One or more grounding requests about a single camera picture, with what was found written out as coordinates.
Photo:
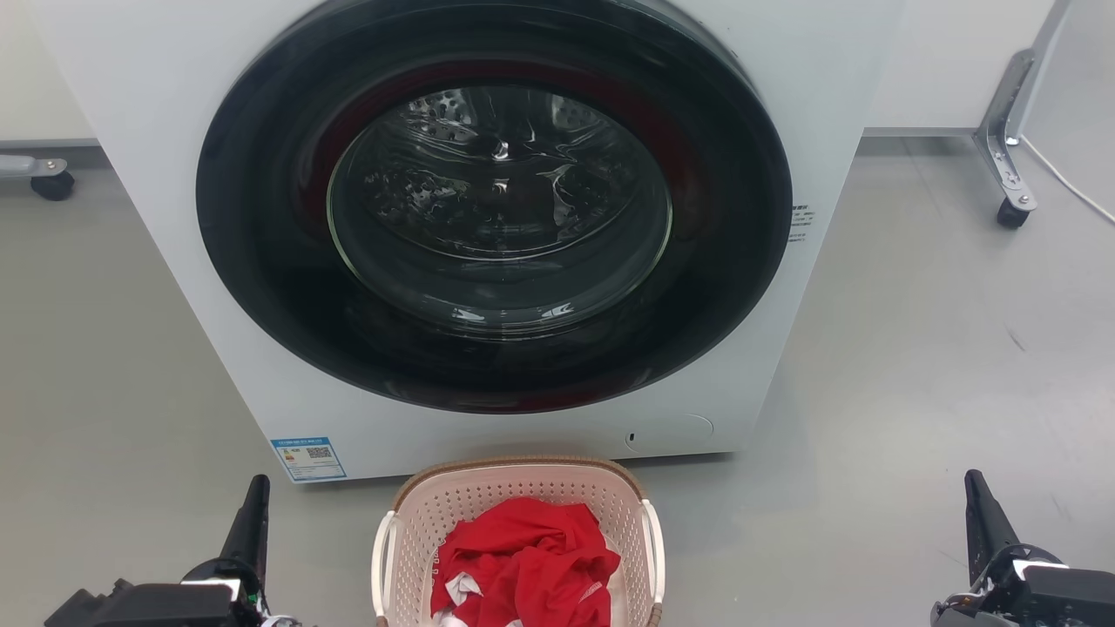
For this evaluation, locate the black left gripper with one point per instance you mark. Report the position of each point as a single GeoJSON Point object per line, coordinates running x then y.
{"type": "Point", "coordinates": [165, 605]}

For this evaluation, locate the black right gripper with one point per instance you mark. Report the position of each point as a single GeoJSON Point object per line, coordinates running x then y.
{"type": "Point", "coordinates": [1045, 592]}

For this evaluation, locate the beige perforated plastic laundry basket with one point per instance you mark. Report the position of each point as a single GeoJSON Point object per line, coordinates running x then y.
{"type": "Point", "coordinates": [496, 486]}

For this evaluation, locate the blue energy label sticker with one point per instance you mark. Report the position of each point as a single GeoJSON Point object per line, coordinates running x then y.
{"type": "Point", "coordinates": [308, 458]}

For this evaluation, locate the round black washer door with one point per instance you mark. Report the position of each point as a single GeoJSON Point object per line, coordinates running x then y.
{"type": "Point", "coordinates": [261, 261]}

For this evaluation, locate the red garment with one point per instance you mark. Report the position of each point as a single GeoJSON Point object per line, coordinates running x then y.
{"type": "Point", "coordinates": [531, 557]}

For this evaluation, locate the black caster wheel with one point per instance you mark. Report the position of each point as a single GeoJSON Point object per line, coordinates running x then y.
{"type": "Point", "coordinates": [1012, 214]}
{"type": "Point", "coordinates": [53, 185]}

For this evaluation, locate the small text label sticker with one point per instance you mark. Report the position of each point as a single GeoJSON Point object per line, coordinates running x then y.
{"type": "Point", "coordinates": [800, 223]}

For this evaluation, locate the white front-load washing machine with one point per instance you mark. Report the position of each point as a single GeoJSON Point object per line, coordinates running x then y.
{"type": "Point", "coordinates": [157, 174]}

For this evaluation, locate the short grey metal leg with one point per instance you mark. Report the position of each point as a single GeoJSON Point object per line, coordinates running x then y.
{"type": "Point", "coordinates": [30, 165]}

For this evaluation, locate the white partition panel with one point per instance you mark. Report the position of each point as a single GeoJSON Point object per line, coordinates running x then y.
{"type": "Point", "coordinates": [1080, 78]}

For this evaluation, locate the tall grey metal bracket leg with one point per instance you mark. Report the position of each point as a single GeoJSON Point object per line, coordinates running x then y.
{"type": "Point", "coordinates": [1003, 131]}

